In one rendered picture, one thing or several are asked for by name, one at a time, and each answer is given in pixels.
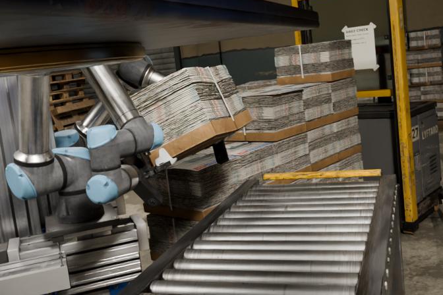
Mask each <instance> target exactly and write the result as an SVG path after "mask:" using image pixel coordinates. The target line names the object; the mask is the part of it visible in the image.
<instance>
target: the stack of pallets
mask: <svg viewBox="0 0 443 295"><path fill-rule="evenodd" d="M74 74H80V77H81V78H75V79H74V77H73V75H74ZM56 76H62V80H58V81H56V80H55V77H56ZM85 79H86V77H85V76H84V75H83V73H82V71H81V70H80V71H74V72H62V73H57V74H50V86H49V106H50V110H52V109H54V108H55V104H58V103H60V104H61V106H64V105H69V104H73V103H72V101H73V100H78V99H79V100H80V102H82V101H87V100H88V98H89V97H88V95H87V96H84V91H83V88H86V84H85ZM70 83H76V88H69V84H70ZM52 86H57V90H52ZM69 92H74V94H75V96H73V97H69ZM52 95H55V98H53V99H52ZM85 113H88V111H84V112H81V113H78V115H81V114H85ZM69 117H72V115H69V116H66V117H61V118H60V119H61V120H62V119H66V118H69ZM52 123H53V131H54V133H56V132H57V131H58V129H57V128H56V127H55V122H54V120H52ZM74 124H75V123H72V124H68V125H65V126H63V127H64V128H65V127H68V126H72V125H74Z"/></svg>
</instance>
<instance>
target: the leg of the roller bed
mask: <svg viewBox="0 0 443 295"><path fill-rule="evenodd" d="M392 295H405V285H404V276H403V258H402V249H401V232H400V223H399V209H398V223H397V232H396V247H395V256H394V271H393V279H392Z"/></svg>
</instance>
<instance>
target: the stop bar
mask: <svg viewBox="0 0 443 295"><path fill-rule="evenodd" d="M360 176H382V169H371V170H354V171H321V172H304V173H272V174H263V175H262V179H263V180H285V179H304V178H341V177H360Z"/></svg>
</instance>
